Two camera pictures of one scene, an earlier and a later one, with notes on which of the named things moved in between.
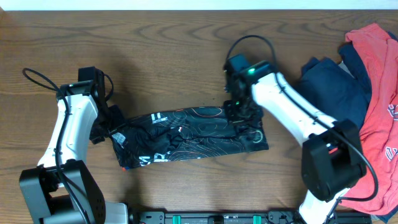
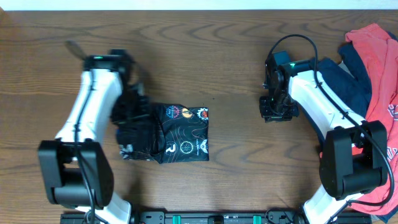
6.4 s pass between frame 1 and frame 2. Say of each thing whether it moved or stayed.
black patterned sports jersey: moved
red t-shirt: stayed
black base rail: stayed
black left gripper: moved
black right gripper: moved
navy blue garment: stayed
